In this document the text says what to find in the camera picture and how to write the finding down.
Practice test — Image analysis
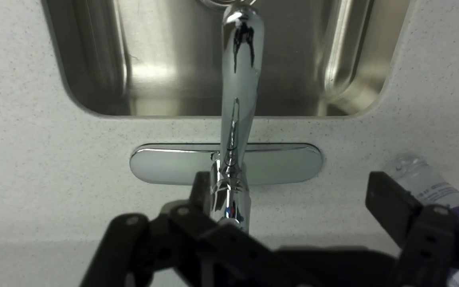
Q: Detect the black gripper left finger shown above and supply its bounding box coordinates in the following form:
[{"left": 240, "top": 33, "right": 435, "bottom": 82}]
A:
[{"left": 78, "top": 170, "right": 274, "bottom": 287}]

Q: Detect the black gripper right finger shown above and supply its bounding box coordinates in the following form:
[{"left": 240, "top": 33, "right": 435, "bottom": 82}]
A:
[{"left": 365, "top": 168, "right": 459, "bottom": 287}]

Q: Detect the chrome single lever faucet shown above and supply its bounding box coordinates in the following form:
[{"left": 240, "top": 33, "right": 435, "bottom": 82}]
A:
[{"left": 127, "top": 0, "right": 325, "bottom": 235}]

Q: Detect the clear water bottle blue label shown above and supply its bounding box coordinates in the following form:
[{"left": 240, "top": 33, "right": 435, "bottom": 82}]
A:
[{"left": 390, "top": 153, "right": 459, "bottom": 287}]

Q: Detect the stainless steel sink basin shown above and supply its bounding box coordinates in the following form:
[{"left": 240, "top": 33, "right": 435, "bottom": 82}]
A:
[{"left": 39, "top": 0, "right": 412, "bottom": 119}]

